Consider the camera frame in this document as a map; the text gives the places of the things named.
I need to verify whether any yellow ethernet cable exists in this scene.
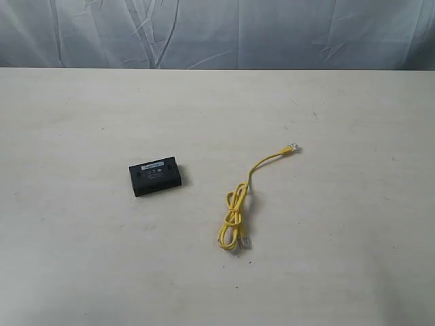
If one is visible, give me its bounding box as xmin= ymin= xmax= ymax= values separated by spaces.
xmin=215 ymin=143 xmax=302 ymax=251

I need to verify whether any black network switch box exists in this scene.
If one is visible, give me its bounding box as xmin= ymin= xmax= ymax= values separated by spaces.
xmin=129 ymin=156 xmax=182 ymax=197

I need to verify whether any grey wrinkled backdrop cloth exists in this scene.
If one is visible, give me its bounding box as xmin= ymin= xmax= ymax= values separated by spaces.
xmin=1 ymin=1 xmax=434 ymax=70

